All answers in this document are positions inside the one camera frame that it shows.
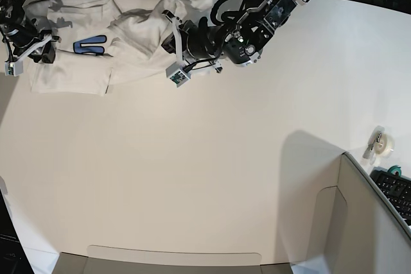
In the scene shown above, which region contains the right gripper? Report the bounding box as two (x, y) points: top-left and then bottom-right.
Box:
(3, 30), (60, 76)

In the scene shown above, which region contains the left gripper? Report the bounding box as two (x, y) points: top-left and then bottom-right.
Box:
(161, 10), (222, 87)

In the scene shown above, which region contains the white printed t-shirt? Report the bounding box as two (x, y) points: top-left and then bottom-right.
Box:
(26, 0), (216, 95)

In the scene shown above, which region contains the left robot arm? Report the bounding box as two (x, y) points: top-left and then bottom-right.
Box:
(162, 0), (310, 87)

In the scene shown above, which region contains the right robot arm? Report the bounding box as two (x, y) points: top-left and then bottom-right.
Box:
(1, 0), (61, 76)

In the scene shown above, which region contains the clear tape roll dispenser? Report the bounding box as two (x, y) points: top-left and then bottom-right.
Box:
(363, 126), (395, 165)

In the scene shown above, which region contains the green tape roll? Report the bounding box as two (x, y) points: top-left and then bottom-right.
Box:
(387, 165), (402, 177)

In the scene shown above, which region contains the black computer keyboard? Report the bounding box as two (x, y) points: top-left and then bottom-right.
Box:
(370, 168), (411, 226)

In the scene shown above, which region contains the grey cardboard box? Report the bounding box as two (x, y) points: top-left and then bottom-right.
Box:
(53, 153), (410, 273)

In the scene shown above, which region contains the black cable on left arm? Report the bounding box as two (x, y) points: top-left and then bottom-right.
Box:
(210, 0), (261, 26)

